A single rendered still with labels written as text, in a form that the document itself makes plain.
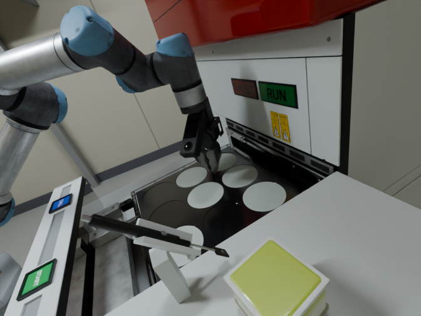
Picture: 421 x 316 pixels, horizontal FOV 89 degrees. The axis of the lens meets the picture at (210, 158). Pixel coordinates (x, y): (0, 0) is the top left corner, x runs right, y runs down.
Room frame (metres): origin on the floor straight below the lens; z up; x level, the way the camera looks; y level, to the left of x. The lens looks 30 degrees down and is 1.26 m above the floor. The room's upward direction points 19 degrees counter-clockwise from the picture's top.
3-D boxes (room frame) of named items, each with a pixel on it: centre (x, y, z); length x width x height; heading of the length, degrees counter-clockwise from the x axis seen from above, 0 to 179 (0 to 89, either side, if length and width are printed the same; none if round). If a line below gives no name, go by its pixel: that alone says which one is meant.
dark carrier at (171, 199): (0.45, 0.04, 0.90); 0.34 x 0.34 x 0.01; 16
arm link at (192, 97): (0.54, 0.00, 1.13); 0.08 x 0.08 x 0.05
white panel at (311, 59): (0.70, -0.12, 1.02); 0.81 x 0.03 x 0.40; 16
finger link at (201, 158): (0.55, 0.01, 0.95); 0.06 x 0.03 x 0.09; 147
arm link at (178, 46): (0.54, 0.00, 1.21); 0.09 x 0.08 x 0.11; 68
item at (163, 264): (0.19, 0.08, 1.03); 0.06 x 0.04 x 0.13; 106
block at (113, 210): (0.51, 0.34, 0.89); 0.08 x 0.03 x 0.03; 106
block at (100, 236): (0.44, 0.31, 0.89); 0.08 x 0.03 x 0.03; 106
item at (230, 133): (0.52, -0.15, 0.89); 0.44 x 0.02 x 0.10; 16
